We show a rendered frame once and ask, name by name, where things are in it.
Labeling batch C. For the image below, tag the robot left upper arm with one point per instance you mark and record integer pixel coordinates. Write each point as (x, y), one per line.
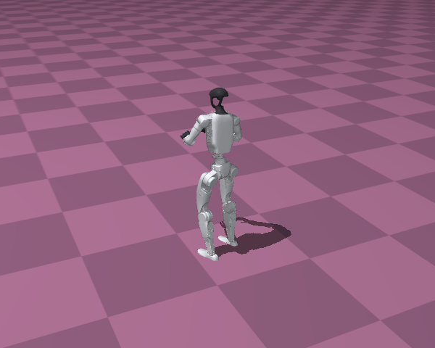
(201, 122)

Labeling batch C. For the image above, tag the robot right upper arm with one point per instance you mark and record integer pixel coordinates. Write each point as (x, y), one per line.
(237, 129)

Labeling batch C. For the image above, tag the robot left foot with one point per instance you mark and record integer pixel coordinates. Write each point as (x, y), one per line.
(204, 253)

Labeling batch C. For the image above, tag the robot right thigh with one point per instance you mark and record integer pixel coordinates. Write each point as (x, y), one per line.
(226, 186)

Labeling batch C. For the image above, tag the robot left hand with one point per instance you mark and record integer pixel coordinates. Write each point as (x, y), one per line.
(185, 134)

